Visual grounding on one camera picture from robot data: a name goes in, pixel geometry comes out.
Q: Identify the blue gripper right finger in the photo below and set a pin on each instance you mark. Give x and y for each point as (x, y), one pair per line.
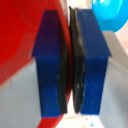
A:
(91, 66)

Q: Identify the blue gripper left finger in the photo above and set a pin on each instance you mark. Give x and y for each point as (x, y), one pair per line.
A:
(48, 66)

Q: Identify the red cup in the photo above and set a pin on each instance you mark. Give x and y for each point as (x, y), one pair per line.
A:
(18, 36)

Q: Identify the blue ceramic bowl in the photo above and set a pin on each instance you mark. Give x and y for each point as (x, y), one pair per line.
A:
(111, 14)

